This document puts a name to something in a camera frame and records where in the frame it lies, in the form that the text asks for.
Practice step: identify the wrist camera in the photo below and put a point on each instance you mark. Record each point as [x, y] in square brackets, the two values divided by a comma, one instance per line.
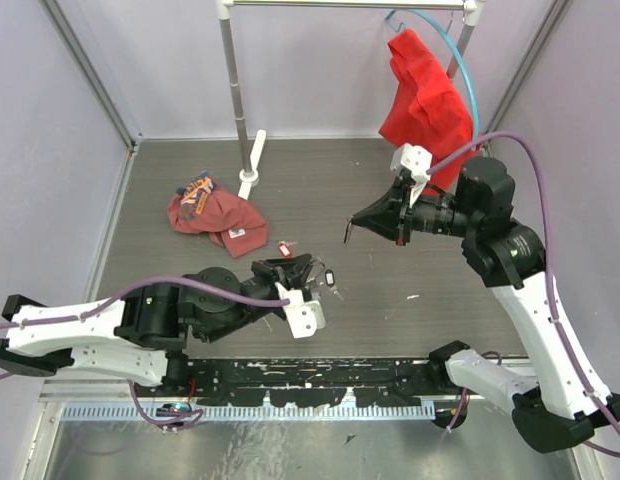
[415, 160]
[304, 316]

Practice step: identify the large metal keyring with clips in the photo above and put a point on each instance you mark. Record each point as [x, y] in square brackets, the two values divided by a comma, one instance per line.
[315, 277]

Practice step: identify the blue clothes hanger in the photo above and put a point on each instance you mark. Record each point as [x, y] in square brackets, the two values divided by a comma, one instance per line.
[462, 70]

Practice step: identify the white clothes rack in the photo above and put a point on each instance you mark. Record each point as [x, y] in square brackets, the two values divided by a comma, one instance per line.
[251, 150]

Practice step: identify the key with black windowed tag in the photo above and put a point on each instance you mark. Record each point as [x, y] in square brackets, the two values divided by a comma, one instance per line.
[329, 283]

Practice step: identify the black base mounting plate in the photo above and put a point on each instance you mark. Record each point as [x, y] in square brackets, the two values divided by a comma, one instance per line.
[305, 383]

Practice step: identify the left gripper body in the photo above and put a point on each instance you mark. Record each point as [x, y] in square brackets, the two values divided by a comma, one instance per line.
[263, 286]

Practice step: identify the crumpled dusty red shirt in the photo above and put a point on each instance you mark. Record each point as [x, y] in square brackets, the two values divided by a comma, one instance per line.
[205, 207]

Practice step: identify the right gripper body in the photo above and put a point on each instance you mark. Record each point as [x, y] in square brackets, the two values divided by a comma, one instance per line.
[429, 214]

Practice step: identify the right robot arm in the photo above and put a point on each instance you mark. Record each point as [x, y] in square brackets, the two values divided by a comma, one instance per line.
[563, 404]

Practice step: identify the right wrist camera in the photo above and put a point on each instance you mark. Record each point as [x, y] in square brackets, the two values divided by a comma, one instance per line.
[415, 160]

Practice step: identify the key with red tag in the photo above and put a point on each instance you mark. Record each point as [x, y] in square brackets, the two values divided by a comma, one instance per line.
[286, 248]

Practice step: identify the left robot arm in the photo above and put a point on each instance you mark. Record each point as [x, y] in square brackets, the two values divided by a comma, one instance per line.
[141, 333]

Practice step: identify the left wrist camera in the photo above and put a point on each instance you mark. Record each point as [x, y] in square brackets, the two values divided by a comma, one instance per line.
[304, 316]

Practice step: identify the red cloth on hanger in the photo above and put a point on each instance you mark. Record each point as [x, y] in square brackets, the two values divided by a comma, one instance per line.
[430, 130]

